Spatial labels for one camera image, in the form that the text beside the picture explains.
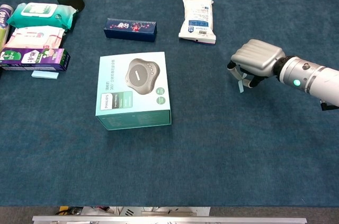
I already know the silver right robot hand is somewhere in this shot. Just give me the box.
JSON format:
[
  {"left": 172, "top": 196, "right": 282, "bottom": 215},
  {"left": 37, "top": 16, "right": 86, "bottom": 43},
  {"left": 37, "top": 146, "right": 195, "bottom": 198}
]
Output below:
[{"left": 227, "top": 39, "right": 286, "bottom": 89}]

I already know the small pale blue strip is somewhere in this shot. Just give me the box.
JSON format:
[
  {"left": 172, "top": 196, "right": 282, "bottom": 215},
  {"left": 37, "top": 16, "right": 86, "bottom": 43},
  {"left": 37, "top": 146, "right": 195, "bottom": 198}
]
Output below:
[{"left": 237, "top": 73, "right": 248, "bottom": 94}]

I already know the dark blue long box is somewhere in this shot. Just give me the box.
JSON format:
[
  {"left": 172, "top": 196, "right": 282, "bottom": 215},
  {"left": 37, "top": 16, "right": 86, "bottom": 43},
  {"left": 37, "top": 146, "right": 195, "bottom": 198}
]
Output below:
[{"left": 103, "top": 17, "right": 158, "bottom": 43}]

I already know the green Philips speaker paper box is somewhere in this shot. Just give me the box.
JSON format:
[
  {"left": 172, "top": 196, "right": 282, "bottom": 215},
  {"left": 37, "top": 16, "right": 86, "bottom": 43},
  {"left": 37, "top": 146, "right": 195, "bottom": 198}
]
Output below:
[{"left": 95, "top": 51, "right": 172, "bottom": 131}]

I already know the purple toothpaste box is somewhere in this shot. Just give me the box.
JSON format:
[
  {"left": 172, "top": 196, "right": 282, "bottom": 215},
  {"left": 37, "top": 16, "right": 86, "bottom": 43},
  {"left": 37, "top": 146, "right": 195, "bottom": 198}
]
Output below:
[{"left": 0, "top": 47, "right": 71, "bottom": 72}]

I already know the white blue plastic pouch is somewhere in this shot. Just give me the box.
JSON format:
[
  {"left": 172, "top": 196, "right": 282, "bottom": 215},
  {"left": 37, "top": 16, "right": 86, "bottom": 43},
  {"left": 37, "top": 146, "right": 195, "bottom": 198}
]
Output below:
[{"left": 178, "top": 0, "right": 217, "bottom": 47}]

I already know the light blue sticky note pad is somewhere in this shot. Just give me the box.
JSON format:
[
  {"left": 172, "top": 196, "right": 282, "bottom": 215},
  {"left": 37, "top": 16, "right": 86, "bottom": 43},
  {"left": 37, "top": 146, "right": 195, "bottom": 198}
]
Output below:
[{"left": 31, "top": 70, "right": 59, "bottom": 79}]

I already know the green wet wipes pack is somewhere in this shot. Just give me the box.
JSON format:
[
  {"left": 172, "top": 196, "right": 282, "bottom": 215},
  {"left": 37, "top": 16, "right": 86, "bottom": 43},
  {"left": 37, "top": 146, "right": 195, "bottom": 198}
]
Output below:
[{"left": 6, "top": 2, "right": 79, "bottom": 32}]

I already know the pink wet wipes pack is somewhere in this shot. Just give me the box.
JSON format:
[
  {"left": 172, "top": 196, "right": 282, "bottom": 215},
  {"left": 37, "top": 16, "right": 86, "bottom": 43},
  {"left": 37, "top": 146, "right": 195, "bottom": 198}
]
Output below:
[{"left": 4, "top": 25, "right": 66, "bottom": 50}]

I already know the yellow green package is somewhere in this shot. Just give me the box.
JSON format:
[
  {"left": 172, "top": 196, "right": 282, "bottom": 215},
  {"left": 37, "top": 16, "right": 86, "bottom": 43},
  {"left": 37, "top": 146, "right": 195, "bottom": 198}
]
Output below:
[{"left": 0, "top": 27, "right": 11, "bottom": 52}]

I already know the white purple round canister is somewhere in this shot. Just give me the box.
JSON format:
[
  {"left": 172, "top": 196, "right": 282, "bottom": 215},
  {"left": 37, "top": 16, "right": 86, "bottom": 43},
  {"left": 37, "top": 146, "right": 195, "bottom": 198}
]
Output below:
[{"left": 0, "top": 4, "right": 14, "bottom": 29}]

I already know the aluminium profile rail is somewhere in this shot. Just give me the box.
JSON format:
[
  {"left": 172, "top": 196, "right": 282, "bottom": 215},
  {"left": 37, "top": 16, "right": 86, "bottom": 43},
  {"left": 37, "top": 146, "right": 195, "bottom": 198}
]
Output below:
[{"left": 32, "top": 216, "right": 308, "bottom": 224}]

